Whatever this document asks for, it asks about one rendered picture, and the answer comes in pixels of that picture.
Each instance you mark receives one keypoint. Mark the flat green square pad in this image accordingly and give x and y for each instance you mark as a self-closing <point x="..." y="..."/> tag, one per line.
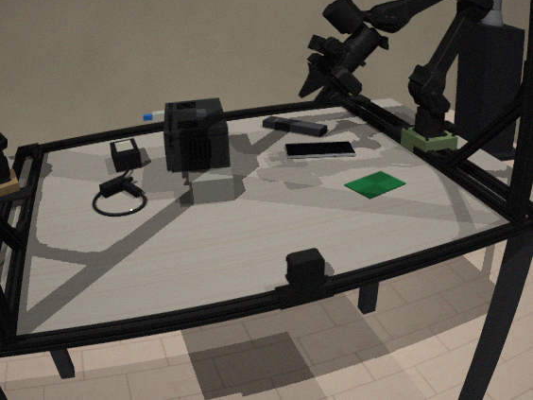
<point x="375" y="184"/>

